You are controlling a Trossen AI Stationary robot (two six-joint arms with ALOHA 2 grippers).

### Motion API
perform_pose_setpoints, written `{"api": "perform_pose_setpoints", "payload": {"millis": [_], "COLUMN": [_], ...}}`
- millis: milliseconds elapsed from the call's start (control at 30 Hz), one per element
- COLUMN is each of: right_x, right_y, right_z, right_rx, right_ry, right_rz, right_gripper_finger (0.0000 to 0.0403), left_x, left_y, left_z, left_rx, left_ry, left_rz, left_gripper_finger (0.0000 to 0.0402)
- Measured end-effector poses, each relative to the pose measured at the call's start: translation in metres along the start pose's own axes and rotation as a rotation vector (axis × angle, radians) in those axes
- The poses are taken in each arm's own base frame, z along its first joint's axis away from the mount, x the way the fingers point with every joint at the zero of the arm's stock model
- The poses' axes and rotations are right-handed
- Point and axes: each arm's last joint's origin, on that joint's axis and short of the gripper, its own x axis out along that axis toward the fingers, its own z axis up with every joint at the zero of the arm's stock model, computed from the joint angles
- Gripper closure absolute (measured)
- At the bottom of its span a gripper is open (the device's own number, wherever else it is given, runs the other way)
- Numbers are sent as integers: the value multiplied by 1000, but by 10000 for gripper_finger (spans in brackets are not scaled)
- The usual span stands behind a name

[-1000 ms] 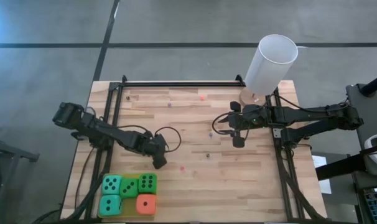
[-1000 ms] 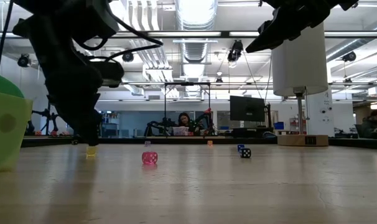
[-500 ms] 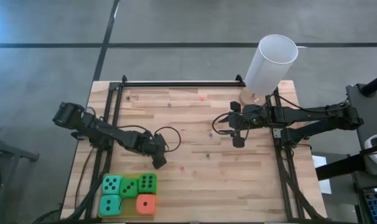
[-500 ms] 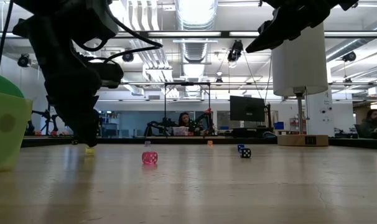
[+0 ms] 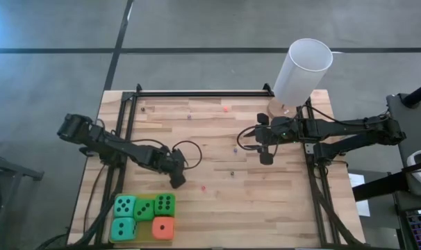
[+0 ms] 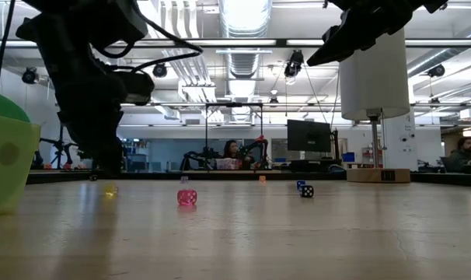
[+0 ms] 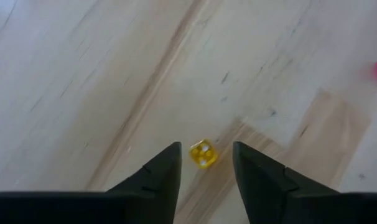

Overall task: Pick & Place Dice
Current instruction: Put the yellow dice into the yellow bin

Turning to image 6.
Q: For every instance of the small dark grey die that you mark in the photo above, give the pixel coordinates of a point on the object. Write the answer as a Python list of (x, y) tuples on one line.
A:
[(93, 177)]

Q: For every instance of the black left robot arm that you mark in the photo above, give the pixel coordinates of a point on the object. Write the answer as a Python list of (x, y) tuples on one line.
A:
[(84, 19)]

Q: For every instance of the black ceiling spotlight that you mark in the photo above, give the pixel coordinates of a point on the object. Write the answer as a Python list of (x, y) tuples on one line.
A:
[(159, 71), (437, 71), (29, 75)]

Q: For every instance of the small blue die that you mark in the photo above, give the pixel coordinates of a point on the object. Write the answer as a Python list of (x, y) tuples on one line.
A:
[(300, 183)]

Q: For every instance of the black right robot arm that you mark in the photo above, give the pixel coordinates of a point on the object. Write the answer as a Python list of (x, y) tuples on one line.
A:
[(433, 4)]

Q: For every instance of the black computer monitor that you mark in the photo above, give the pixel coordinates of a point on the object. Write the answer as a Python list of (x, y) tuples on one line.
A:
[(307, 136)]

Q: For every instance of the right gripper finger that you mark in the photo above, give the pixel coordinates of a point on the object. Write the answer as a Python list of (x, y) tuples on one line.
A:
[(332, 35), (332, 54)]

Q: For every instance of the clear plastic container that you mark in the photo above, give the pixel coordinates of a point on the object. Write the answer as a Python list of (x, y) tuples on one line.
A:
[(226, 164)]

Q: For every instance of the person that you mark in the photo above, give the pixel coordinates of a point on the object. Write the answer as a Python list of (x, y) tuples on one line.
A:
[(465, 155), (231, 149)]

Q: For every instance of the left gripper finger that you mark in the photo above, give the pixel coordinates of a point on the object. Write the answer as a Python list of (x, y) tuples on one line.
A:
[(103, 140)]

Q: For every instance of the small orange die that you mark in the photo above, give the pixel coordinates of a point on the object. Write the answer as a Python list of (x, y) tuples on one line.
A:
[(262, 179)]

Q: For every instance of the background robot arm with red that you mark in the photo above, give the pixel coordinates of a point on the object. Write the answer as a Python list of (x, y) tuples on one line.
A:
[(259, 145)]

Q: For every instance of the small purple die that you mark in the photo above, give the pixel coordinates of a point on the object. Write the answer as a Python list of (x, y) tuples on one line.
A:
[(184, 179)]

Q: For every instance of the green foam die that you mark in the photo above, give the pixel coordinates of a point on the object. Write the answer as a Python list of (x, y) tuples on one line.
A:
[(4, 107)]

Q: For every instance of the white lamp with wooden base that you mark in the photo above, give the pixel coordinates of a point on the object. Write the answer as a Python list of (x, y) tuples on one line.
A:
[(375, 85)]

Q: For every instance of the black overhead camera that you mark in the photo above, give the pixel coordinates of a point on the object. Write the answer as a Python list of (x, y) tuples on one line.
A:
[(294, 62)]

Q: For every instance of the small pink die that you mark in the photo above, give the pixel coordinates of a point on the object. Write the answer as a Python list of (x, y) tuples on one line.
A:
[(187, 197)]

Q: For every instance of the small black die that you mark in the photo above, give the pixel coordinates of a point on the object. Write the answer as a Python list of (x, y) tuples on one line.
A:
[(307, 191)]

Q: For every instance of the black background frame stand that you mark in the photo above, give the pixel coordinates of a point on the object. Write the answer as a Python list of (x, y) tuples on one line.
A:
[(206, 120)]

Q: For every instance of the small yellow die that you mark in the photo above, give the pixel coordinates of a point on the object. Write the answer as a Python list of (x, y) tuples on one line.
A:
[(111, 190)]

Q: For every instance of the yellow translucent plastic bin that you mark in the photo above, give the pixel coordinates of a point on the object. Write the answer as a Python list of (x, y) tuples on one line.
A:
[(21, 175)]

